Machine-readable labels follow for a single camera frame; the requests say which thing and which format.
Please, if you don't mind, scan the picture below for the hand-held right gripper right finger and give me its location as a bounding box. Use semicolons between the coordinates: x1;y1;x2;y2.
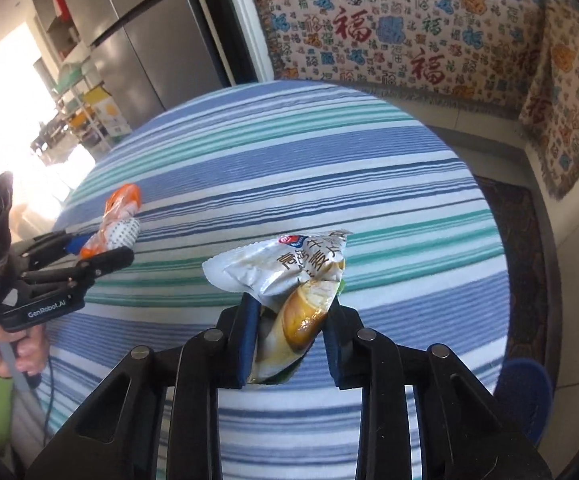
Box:
322;298;553;480

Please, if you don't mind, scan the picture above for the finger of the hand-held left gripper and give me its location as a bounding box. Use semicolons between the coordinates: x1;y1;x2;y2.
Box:
12;246;136;301
12;231;93;267

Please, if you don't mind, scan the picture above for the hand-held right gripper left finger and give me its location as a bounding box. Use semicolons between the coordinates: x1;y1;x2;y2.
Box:
22;293;261;480

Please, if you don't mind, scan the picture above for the orange white wrapper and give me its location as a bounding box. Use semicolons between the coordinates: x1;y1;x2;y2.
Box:
76;183;143;261

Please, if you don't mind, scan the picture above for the silver snack packet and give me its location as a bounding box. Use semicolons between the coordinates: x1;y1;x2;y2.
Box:
202;229;355;386

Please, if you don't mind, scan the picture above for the blue plastic bucket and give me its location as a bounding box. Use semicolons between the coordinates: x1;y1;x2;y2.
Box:
494;357;555;446

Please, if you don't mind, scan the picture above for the person's left hand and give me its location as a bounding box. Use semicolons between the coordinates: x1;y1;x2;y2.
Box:
0;327;51;377

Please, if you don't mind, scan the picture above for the white storage rack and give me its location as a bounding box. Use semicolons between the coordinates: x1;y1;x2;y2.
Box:
32;52;116;157

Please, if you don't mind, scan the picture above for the yellow green cardboard box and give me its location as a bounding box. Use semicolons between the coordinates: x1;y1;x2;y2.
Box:
83;85;132;137

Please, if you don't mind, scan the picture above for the striped tablecloth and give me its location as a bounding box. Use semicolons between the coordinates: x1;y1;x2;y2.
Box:
34;80;513;480

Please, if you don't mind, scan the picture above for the grey refrigerator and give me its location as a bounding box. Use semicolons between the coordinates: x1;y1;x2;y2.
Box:
26;0;231;114

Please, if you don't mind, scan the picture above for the large printed cloth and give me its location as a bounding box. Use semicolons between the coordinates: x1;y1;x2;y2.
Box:
243;0;551;122

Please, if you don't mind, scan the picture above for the small printed cloth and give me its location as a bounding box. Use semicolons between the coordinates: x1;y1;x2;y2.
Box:
516;0;579;200

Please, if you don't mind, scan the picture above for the grey blue cable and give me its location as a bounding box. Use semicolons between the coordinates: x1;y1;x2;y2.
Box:
16;370;56;442

